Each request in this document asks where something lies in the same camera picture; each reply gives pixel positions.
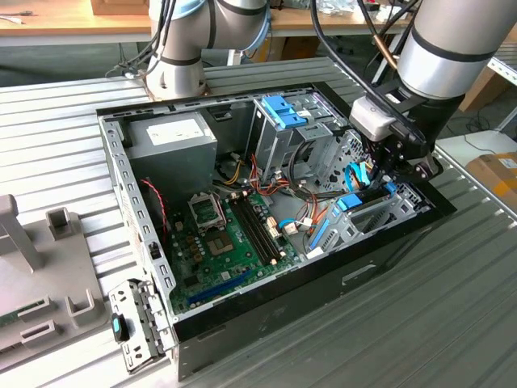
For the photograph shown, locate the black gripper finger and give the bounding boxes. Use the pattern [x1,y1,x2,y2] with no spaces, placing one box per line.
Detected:
[381,154,444,185]
[361,136,391,181]

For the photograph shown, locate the blue data wire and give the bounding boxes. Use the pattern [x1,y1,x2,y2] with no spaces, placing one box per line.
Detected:
[278,160,372,231]

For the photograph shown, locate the hard disk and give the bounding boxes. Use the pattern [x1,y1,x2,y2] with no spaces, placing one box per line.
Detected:
[308,181,400,252]

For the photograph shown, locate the orange red power wire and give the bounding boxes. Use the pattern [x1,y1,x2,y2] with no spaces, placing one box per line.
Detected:
[309,189,340,235]

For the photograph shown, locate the grey metal disk bay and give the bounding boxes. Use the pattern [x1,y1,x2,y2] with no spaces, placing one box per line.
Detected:
[309,177,432,259]

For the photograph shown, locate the white low table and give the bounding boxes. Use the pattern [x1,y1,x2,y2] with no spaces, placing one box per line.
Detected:
[435,129,517,167]

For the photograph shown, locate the large brown cardboard box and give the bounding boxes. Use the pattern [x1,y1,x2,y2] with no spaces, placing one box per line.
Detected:
[460,68,511,113]

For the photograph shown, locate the cardboard box yellow tape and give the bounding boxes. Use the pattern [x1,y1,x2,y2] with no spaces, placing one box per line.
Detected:
[464,151,517,213]

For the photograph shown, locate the black stand pole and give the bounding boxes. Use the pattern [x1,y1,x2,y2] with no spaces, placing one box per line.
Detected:
[370,36,401,88]

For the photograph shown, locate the blue plastic drive latch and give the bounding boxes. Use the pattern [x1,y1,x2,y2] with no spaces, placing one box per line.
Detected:
[260,95,299,119]
[278,108,313,129]

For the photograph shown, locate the grey metal drive cage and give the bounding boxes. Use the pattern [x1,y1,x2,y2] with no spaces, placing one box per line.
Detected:
[245,93,351,185]

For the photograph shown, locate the black RAM slot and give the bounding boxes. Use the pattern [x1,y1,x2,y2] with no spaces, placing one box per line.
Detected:
[246,195,283,262]
[233,197,269,267]
[242,196,278,264]
[237,196,273,265]

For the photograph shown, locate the wooden desk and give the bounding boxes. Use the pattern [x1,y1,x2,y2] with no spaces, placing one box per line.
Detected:
[0,0,153,48]
[268,0,413,40]

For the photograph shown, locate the metal socket cover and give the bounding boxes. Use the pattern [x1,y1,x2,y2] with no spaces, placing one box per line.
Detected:
[187,192,226,232]

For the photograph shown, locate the green motherboard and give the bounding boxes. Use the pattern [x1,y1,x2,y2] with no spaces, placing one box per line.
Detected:
[164,189,305,317]

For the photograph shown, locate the black open PC case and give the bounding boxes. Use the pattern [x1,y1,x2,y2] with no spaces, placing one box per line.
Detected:
[95,80,458,383]

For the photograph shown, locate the grey power supply unit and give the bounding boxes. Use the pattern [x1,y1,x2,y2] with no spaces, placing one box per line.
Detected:
[124,112,219,203]

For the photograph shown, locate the blue expansion slot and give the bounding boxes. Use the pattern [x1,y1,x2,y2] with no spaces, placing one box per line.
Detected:
[187,269,254,307]

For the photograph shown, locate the grey parts rack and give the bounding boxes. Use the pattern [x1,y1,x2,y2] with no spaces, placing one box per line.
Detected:
[0,193,109,375]

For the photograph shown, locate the green circuit board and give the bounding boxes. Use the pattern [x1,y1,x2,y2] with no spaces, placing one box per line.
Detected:
[0,299,44,329]

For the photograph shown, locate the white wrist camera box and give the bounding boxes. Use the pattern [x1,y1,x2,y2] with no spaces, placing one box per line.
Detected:
[349,95,399,142]

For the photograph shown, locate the aluminium frame rack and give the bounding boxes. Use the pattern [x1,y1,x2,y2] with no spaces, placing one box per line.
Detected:
[486,42,517,133]

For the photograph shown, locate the red orange wire bundle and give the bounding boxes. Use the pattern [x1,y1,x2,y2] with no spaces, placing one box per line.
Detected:
[242,153,292,199]

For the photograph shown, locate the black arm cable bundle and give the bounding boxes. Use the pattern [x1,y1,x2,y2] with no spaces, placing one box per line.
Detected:
[104,0,426,145]

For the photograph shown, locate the yellow black wire bundle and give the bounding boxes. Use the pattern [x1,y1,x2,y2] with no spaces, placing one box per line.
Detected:
[217,158,244,186]

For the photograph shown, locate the red black twisted wire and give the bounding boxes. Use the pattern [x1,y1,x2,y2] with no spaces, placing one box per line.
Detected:
[139,177,171,234]

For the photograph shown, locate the grey slot cover bracket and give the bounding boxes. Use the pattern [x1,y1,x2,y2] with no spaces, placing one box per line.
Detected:
[107,277,178,375]

